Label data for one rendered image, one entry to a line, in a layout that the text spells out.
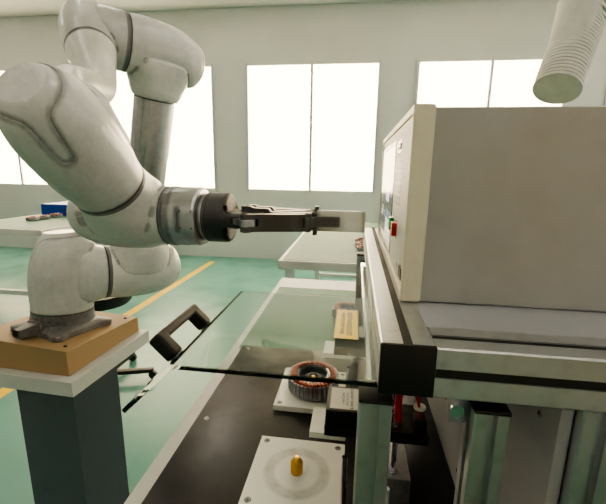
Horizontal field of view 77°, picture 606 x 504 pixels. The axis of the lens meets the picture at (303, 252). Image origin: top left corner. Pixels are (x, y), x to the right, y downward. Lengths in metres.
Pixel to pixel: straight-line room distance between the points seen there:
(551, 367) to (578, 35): 1.59
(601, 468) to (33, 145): 0.60
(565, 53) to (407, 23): 3.90
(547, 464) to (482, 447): 0.06
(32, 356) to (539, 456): 1.08
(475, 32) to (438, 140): 5.25
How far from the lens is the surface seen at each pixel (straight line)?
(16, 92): 0.50
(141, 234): 0.60
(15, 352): 1.22
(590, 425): 0.40
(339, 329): 0.47
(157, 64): 1.06
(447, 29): 5.60
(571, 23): 1.89
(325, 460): 0.72
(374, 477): 0.43
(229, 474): 0.72
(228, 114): 5.57
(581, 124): 0.46
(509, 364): 0.35
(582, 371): 0.38
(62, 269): 1.16
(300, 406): 0.84
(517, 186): 0.44
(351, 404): 0.60
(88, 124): 0.49
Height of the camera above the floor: 1.25
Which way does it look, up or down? 12 degrees down
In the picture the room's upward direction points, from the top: 1 degrees clockwise
